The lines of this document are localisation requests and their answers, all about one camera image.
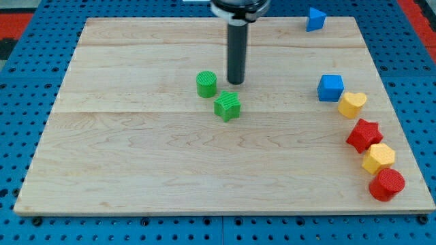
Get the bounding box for green cylinder block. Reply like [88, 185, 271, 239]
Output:
[196, 71, 217, 98]

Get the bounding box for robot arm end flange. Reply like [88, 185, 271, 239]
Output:
[211, 0, 271, 27]

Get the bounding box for green star block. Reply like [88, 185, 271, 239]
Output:
[214, 91, 241, 123]

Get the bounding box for red star block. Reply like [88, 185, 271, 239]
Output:
[346, 118, 384, 154]

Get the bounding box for wooden board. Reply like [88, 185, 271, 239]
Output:
[14, 17, 435, 216]

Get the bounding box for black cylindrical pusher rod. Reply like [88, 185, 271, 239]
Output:
[227, 24, 248, 85]

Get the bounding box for blue cube block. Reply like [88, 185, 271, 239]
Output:
[317, 74, 344, 102]

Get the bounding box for yellow heart block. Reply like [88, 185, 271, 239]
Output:
[338, 92, 367, 118]

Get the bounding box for blue triangle block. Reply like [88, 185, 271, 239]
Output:
[306, 7, 327, 32]

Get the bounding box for yellow hexagon block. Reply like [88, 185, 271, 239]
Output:
[362, 143, 396, 175]

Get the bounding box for red cylinder block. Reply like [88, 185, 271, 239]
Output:
[369, 168, 405, 201]

